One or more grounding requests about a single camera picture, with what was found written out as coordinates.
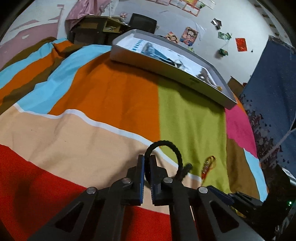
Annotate red beaded cord bracelet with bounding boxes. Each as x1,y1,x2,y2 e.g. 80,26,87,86
200,155,217,181

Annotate black hair tie ring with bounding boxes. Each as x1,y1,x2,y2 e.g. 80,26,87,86
143,139,184,183

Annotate large silver bangle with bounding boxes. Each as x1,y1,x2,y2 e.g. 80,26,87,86
174,59,186,71

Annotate colourful striped bed blanket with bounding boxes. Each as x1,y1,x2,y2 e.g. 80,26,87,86
1,38,267,240

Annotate blue fabric wardrobe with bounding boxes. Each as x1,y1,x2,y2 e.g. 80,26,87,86
239,36,295,174

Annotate grey cardboard tray box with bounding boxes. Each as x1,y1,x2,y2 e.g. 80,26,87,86
110,30,237,109

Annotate red square paper decoration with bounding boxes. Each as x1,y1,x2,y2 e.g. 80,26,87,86
235,38,247,52

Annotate green photo cards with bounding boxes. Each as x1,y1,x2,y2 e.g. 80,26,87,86
218,32,232,41

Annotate anime boy poster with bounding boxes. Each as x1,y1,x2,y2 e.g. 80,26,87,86
180,27,199,47

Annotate cartoon family poster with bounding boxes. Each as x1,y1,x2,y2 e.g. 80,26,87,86
165,32,179,44

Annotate black white photo cards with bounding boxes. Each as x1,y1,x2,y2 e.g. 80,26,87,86
211,18,222,30

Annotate dark wooden desk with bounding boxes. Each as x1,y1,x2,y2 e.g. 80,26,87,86
67,16,131,46

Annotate black office chair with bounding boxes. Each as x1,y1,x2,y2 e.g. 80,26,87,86
128,13,157,34

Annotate pink curtain right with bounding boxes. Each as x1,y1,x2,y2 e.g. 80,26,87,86
65,0,111,30

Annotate wall certificates cluster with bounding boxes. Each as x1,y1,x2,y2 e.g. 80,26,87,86
151,0,216,16

